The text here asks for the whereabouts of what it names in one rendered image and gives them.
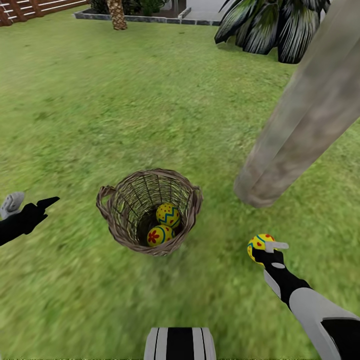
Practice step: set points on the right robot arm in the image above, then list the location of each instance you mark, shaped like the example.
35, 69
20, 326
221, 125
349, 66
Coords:
334, 331

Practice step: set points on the easter egg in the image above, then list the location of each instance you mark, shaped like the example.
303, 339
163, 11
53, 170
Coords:
160, 234
258, 242
168, 214

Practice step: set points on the wicker basket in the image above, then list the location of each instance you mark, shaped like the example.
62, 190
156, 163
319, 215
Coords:
131, 238

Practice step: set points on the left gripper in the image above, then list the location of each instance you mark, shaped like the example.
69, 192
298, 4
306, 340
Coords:
31, 215

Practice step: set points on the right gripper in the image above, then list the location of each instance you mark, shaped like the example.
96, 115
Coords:
261, 256

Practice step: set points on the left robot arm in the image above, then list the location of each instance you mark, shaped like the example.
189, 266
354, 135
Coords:
16, 222

